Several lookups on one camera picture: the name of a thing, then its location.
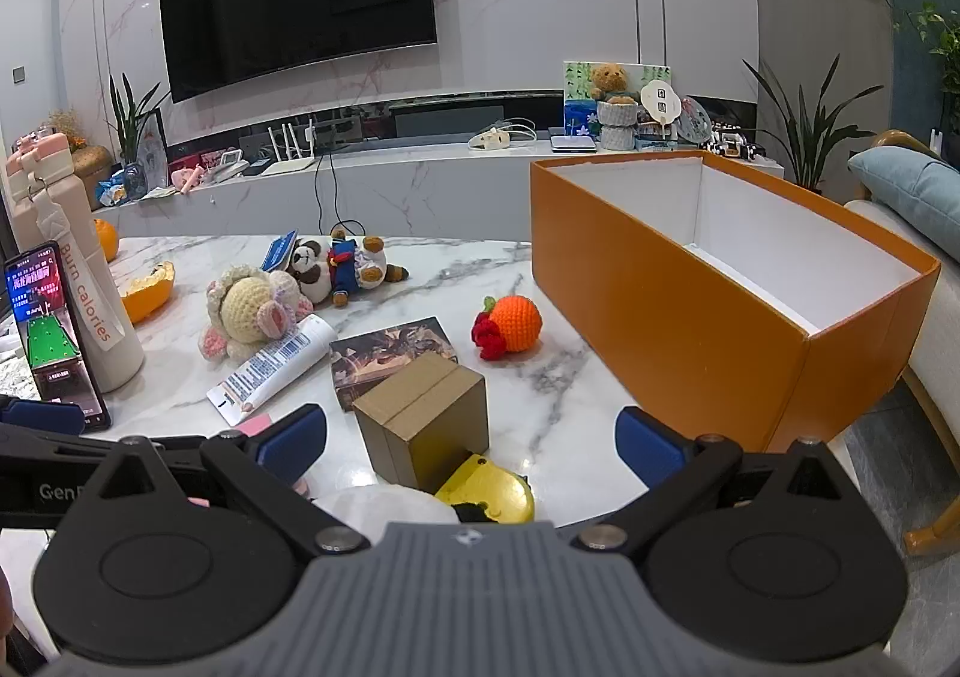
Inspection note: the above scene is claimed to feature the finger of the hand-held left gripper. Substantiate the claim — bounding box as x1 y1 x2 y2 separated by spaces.
0 396 122 476

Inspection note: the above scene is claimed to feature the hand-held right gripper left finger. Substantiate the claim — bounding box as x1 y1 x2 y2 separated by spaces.
66 403 372 559

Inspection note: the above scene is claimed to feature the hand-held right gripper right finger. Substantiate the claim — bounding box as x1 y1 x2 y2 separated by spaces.
574 405 875 559

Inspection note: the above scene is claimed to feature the orange paper bag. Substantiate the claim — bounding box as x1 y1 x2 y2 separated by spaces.
530 150 942 453

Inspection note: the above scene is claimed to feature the cream crochet doll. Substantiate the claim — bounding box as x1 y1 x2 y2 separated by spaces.
197 263 314 367

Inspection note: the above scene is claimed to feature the crochet orange with strawberry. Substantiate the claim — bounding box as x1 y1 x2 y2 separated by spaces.
471 294 544 361

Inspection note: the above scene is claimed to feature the pink notepad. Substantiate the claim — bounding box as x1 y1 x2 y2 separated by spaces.
217 413 275 438

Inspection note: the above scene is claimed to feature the white squeeze tube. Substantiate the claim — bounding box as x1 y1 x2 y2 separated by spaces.
206 314 340 432

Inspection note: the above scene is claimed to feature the black smartphone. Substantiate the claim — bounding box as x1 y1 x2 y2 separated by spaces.
4 240 112 432

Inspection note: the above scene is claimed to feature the white round object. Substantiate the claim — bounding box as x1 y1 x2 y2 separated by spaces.
311 484 460 526

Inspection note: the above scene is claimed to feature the small brown cardboard box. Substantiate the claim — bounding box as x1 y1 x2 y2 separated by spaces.
352 353 490 494

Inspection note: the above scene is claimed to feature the dark printed flat box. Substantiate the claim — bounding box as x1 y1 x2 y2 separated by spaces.
328 317 460 413

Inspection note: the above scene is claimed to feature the pink water bottle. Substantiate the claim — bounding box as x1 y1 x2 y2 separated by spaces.
6 132 146 393

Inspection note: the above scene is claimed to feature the orange peel shell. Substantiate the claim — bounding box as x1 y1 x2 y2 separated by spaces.
120 261 177 326

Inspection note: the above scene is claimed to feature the yellow plastic toy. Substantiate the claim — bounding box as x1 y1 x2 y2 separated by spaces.
433 452 536 524

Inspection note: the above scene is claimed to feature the sailor plush dog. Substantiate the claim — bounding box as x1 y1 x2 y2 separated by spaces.
289 231 411 308

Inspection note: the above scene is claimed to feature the blue rectangular tag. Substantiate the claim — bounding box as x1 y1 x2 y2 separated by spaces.
260 231 301 272

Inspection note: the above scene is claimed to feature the whole orange fruit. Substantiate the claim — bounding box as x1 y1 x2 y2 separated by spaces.
91 218 121 263

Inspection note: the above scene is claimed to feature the blue snack bag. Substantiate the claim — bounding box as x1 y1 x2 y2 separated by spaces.
97 167 147 206

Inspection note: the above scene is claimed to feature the gold jar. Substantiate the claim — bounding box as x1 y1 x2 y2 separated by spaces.
71 145 115 206

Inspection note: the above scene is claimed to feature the white router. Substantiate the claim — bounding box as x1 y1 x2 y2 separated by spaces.
259 121 317 177

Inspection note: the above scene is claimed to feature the marble television console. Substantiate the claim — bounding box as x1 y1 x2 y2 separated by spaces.
90 130 788 243

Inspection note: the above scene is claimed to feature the white desk device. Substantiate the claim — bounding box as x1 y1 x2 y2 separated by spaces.
202 151 248 183

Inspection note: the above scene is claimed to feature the dried flower bunch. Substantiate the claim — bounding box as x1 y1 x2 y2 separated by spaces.
49 109 87 149

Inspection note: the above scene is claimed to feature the small green potted plant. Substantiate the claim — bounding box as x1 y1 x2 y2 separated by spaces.
105 73 170 169

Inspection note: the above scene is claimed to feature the black and white checkered toy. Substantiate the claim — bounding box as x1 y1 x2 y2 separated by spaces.
709 130 766 161

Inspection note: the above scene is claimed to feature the white ribbed pot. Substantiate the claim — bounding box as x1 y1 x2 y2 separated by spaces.
596 101 638 152

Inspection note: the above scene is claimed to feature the decorative plate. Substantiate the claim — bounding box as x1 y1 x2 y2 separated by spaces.
675 94 712 146

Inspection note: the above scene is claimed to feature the white round hand fan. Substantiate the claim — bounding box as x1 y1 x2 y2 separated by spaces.
639 79 682 124

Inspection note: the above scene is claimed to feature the tall leafy potted plant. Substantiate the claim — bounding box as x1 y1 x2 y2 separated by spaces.
742 55 882 194

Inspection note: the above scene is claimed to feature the green and blue painting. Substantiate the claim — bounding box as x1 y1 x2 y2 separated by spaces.
562 61 672 139

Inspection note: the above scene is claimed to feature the brown teddy bear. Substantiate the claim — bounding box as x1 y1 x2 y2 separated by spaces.
590 64 640 106

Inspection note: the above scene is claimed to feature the light blue pillow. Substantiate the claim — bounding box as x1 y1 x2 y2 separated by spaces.
847 145 960 243

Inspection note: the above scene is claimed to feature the black cable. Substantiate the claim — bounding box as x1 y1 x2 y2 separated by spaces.
312 152 347 237

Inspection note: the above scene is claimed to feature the black picture frame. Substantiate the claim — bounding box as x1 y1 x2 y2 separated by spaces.
135 109 170 191

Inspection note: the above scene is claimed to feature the white charger with cables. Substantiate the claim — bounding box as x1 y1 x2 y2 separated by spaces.
469 118 537 154

